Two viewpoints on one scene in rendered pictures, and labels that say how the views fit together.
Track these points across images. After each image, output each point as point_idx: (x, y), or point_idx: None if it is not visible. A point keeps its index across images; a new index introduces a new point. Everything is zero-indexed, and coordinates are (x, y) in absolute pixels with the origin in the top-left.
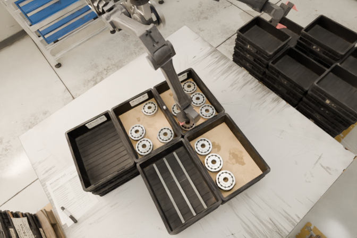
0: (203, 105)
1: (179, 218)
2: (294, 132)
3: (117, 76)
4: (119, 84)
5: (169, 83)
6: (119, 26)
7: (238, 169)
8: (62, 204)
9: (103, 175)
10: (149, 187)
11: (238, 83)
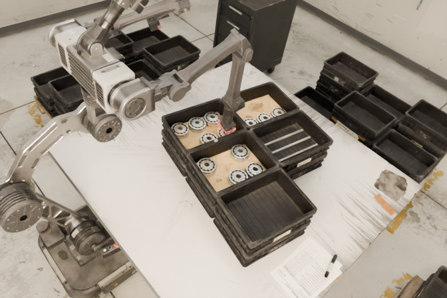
0: (206, 119)
1: (314, 148)
2: (221, 81)
3: (126, 233)
4: (143, 229)
5: (241, 76)
6: (195, 78)
7: (267, 107)
8: (321, 277)
9: (289, 211)
10: (300, 154)
11: (163, 106)
